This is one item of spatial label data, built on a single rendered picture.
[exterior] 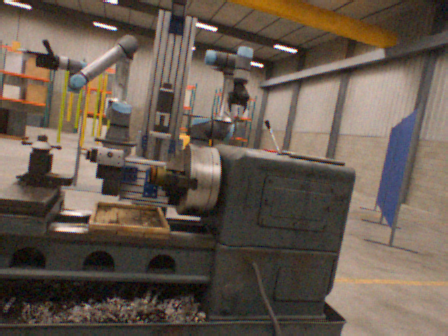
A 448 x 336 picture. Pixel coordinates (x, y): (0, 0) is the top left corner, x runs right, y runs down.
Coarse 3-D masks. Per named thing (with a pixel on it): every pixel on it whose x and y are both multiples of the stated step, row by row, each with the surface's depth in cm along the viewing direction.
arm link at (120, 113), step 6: (114, 102) 203; (120, 102) 209; (114, 108) 201; (120, 108) 200; (126, 108) 202; (114, 114) 201; (120, 114) 201; (126, 114) 202; (114, 120) 201; (120, 120) 201; (126, 120) 203
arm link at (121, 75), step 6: (120, 60) 211; (126, 60) 211; (132, 60) 214; (120, 66) 211; (126, 66) 213; (120, 72) 211; (126, 72) 213; (114, 78) 213; (120, 78) 212; (126, 78) 214; (114, 84) 213; (120, 84) 212; (126, 84) 216; (114, 90) 213; (120, 90) 213; (126, 90) 217; (114, 96) 213; (120, 96) 213; (108, 102) 214; (126, 102) 217; (108, 108) 213; (108, 114) 211
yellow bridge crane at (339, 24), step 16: (240, 0) 1139; (256, 0) 1151; (272, 0) 1168; (288, 0) 1185; (288, 16) 1205; (304, 16) 1210; (320, 16) 1229; (336, 16) 1248; (336, 32) 1280; (352, 32) 1276; (368, 32) 1296; (384, 32) 1317; (16, 48) 977; (384, 48) 1362
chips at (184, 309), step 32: (0, 288) 134; (32, 288) 137; (64, 288) 143; (96, 288) 144; (128, 288) 145; (160, 288) 150; (0, 320) 116; (32, 320) 118; (64, 320) 121; (96, 320) 120; (128, 320) 122; (160, 320) 125; (192, 320) 132
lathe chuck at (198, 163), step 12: (192, 144) 147; (192, 156) 136; (204, 156) 138; (192, 168) 133; (204, 168) 135; (204, 180) 134; (180, 192) 147; (192, 192) 133; (204, 192) 135; (180, 204) 144; (192, 204) 136; (204, 204) 137
